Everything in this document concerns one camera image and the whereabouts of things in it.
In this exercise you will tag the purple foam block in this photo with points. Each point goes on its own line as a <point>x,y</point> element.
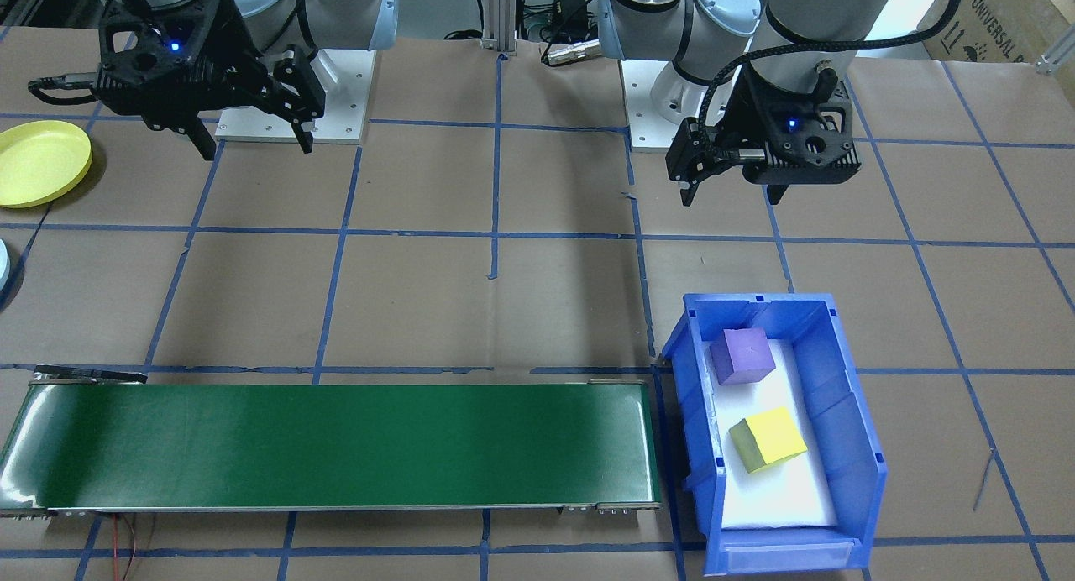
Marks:
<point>743,358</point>

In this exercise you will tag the yellow foam block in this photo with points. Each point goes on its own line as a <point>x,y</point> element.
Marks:
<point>773,434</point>

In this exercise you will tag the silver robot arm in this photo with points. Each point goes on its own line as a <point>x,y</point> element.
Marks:
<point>806,18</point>
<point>336,14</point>

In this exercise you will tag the yellow plate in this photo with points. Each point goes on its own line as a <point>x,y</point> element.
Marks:
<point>38,161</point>

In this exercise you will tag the light blue plate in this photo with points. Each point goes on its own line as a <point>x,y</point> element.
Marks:
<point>3,266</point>

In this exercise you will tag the silver cylindrical connector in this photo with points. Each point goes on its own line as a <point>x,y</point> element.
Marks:
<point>571,53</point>

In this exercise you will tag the black power adapter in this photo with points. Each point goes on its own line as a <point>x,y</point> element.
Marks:
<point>571,14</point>

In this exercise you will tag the blue plastic storage bin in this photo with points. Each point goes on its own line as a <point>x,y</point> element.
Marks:
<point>840,396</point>

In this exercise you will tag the brown cardboard box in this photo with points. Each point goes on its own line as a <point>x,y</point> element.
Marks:
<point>999,14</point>

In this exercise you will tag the aluminium profile bar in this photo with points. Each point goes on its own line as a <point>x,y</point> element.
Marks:
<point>1056,60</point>

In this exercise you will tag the green conveyor belt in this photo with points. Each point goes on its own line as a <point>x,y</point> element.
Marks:
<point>336,442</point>

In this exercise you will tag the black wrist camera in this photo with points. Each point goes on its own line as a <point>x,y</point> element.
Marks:
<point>806,170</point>
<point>143,90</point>

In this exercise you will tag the white square base plate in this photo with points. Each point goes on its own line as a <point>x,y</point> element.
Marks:
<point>336,102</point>
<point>647,119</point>

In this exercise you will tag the aluminium profile post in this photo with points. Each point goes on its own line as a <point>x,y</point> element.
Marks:
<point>500,10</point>

